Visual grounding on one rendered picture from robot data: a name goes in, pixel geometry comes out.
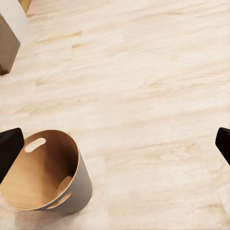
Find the trash can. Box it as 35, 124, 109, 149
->
0, 129, 92, 212

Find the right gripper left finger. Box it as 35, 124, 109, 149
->
0, 127, 24, 184

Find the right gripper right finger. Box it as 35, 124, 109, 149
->
215, 127, 230, 165

